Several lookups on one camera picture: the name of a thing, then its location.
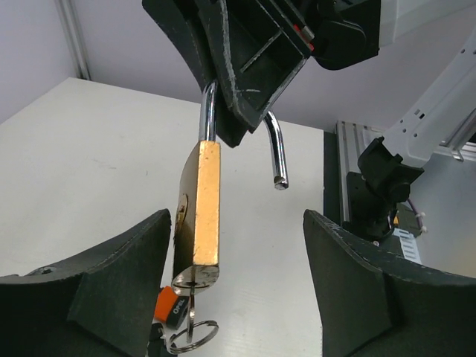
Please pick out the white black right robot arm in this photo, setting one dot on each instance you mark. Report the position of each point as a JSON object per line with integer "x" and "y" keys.
{"x": 394, "y": 160}

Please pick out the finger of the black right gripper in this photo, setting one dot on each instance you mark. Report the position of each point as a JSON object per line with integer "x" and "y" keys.
{"x": 180, "y": 21}

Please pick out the black-headed key bunch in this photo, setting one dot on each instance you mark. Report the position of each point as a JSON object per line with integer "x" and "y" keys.
{"x": 156, "y": 345}

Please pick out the silver key with ring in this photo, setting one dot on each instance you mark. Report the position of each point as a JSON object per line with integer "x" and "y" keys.
{"x": 191, "y": 325}

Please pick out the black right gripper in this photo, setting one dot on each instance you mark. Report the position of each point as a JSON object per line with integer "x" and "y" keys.
{"x": 258, "y": 47}

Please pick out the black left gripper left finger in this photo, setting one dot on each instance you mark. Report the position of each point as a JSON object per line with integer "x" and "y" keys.
{"x": 99, "y": 302}

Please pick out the right white cable duct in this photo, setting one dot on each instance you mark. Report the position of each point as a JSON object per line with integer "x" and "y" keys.
{"x": 408, "y": 245}

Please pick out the large brass padlock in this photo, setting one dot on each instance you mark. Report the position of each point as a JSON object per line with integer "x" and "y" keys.
{"x": 196, "y": 237}

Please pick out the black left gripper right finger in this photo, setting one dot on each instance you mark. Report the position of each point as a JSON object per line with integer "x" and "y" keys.
{"x": 376, "y": 303}

